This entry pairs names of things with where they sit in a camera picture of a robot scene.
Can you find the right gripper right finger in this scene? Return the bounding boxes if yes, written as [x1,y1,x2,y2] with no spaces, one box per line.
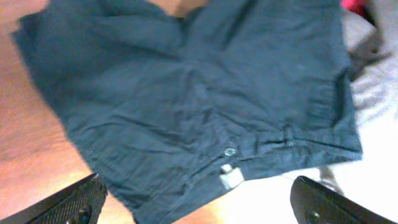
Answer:
[290,175,397,224]

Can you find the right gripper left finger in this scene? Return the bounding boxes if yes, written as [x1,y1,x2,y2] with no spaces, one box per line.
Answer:
[1,174,108,224]

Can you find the navy blue shorts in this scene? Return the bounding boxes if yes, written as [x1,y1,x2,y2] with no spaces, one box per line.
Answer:
[13,0,363,223]

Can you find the grey shorts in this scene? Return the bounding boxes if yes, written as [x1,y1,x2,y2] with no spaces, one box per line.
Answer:
[212,1,397,223]

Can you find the red orange garment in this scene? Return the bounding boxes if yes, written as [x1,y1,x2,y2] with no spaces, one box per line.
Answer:
[340,0,367,17]

